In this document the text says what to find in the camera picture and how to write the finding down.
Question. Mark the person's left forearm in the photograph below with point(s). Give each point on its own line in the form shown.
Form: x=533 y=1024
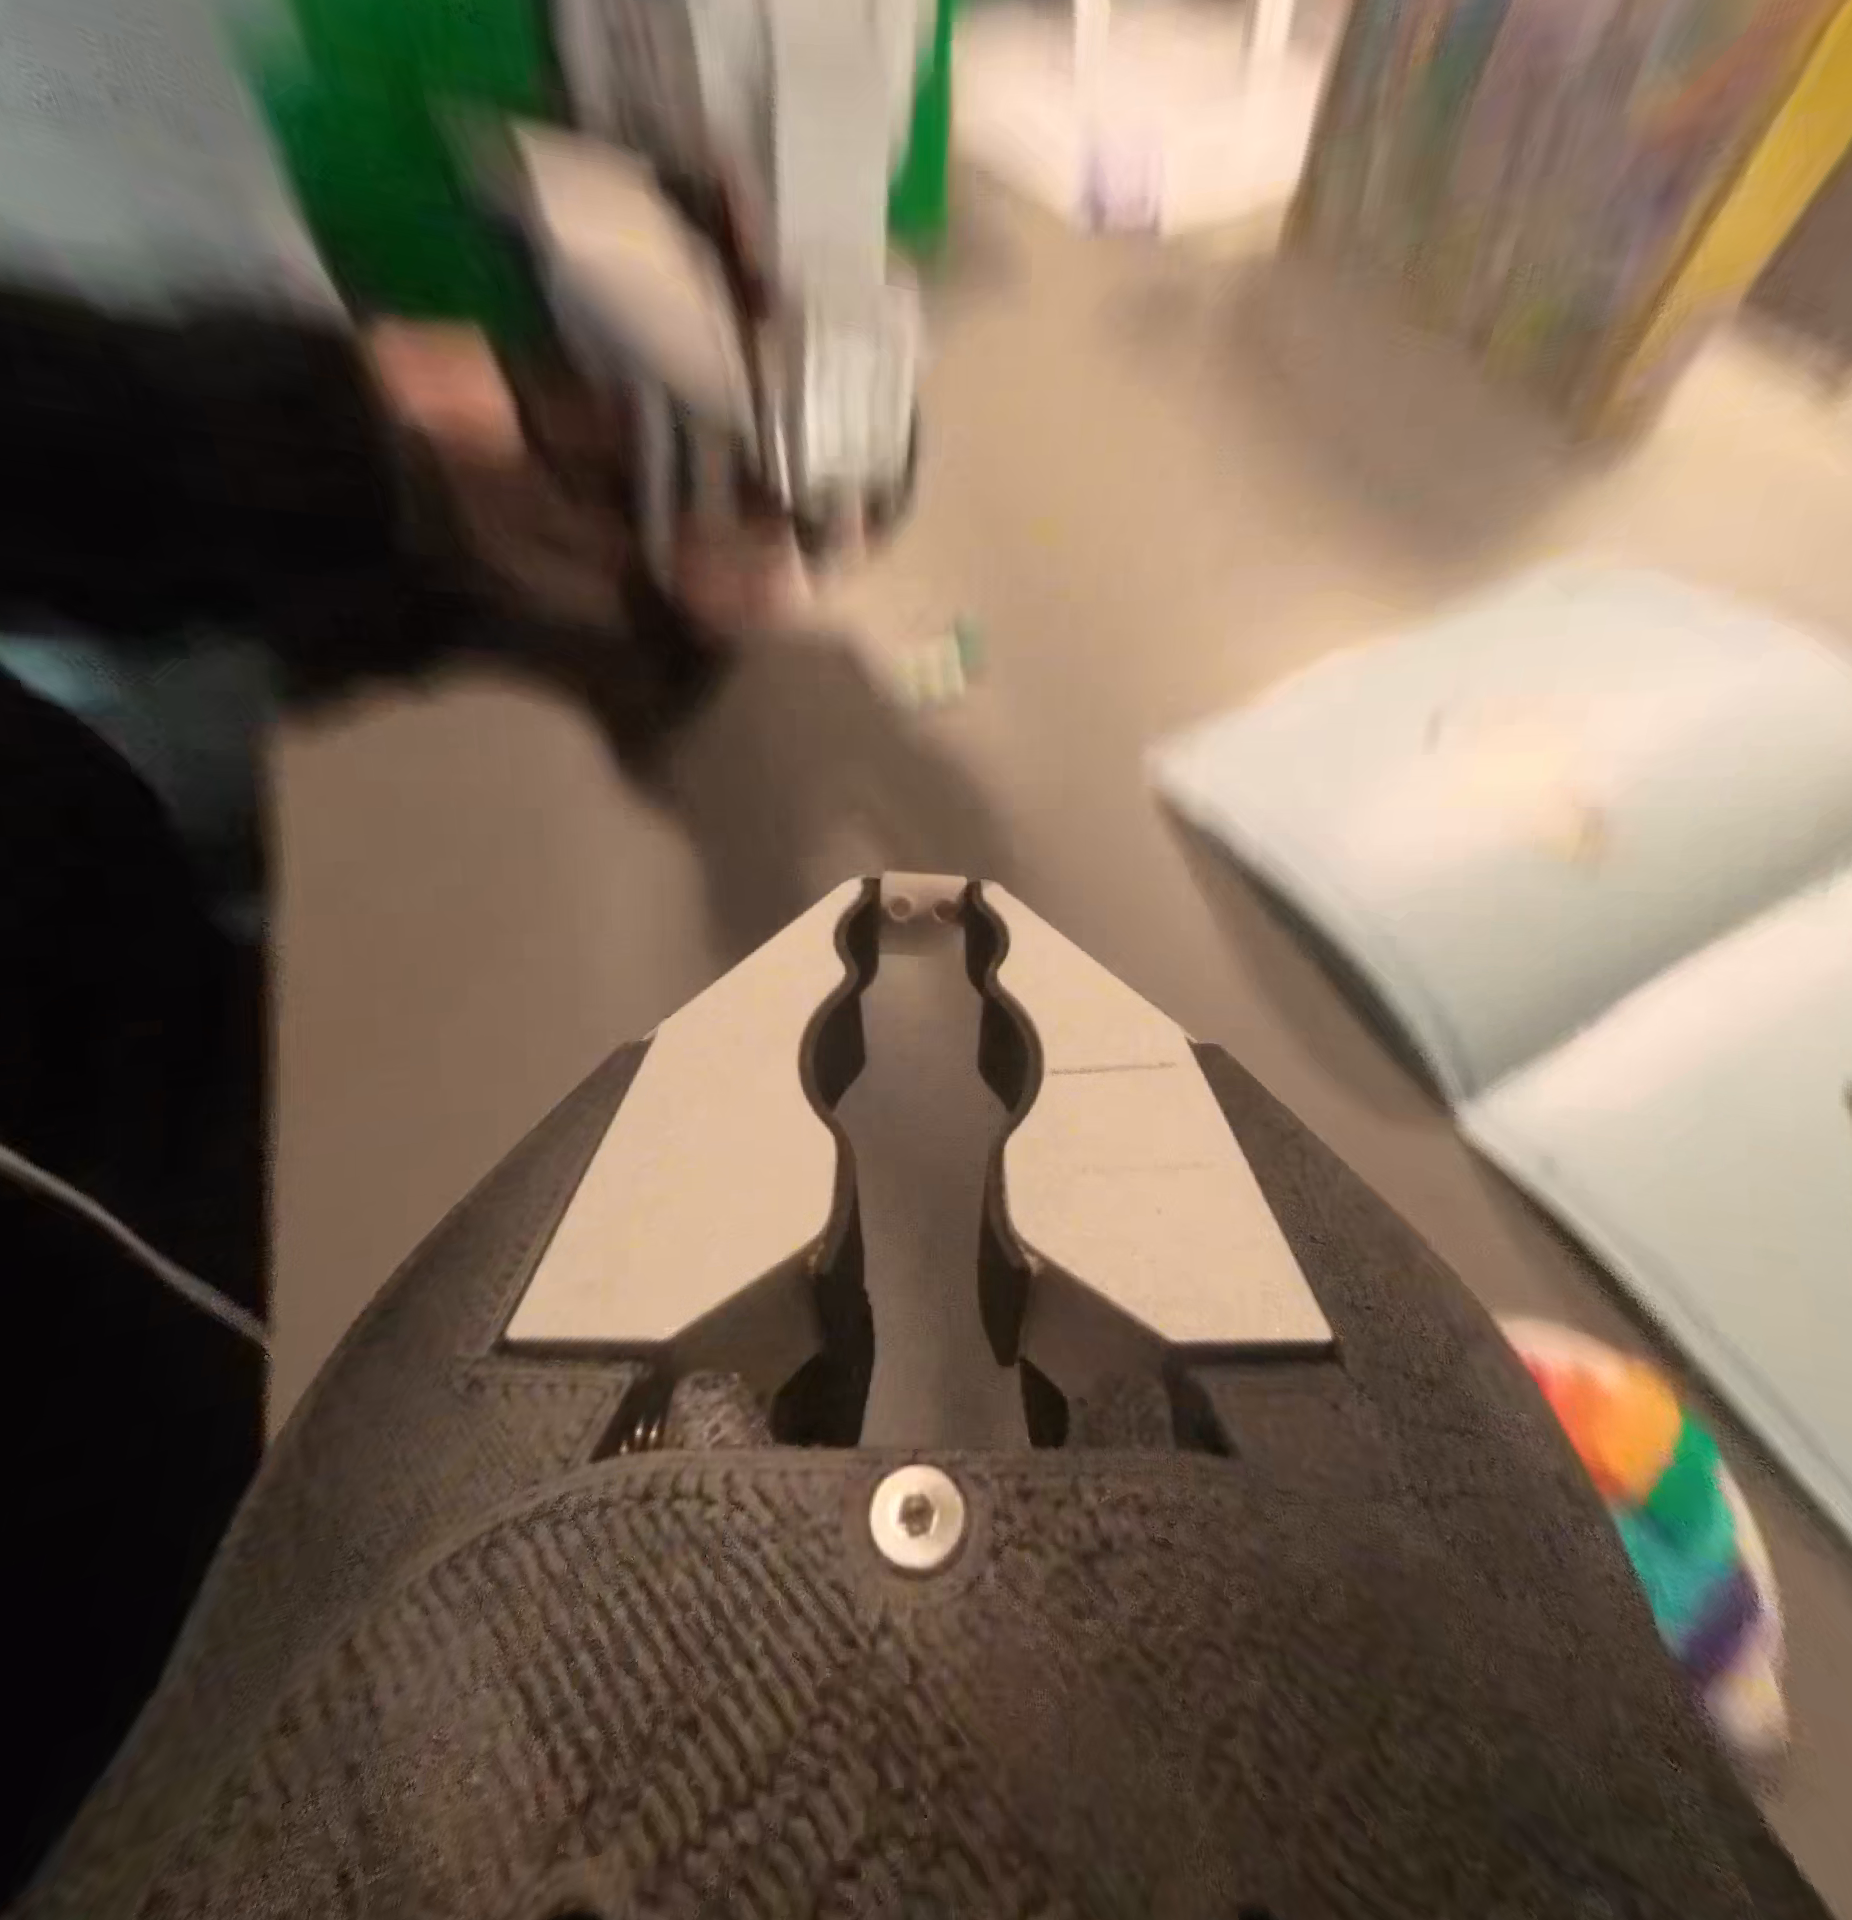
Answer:
x=161 y=494

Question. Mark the green plastic bin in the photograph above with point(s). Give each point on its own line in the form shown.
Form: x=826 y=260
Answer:
x=387 y=136

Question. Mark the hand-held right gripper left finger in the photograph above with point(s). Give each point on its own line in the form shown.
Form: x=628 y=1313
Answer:
x=687 y=1172

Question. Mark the small green white lego piece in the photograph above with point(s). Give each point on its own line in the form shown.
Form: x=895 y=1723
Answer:
x=942 y=659

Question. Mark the person's dark clothing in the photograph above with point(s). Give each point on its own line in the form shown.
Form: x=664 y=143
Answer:
x=101 y=1350

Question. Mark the yellow lego box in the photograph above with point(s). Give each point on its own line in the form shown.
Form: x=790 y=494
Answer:
x=1586 y=180

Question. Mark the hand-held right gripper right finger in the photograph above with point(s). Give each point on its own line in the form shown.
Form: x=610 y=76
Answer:
x=1136 y=1185

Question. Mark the open pale blue instruction booklet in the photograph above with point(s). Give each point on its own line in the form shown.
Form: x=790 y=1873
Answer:
x=1601 y=841

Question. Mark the rainbow lego build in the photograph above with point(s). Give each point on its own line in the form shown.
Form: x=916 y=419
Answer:
x=1661 y=1515

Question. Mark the person's left hand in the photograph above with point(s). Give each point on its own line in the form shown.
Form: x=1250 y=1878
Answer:
x=445 y=397

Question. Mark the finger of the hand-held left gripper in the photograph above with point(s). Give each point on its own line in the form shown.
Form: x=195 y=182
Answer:
x=854 y=407

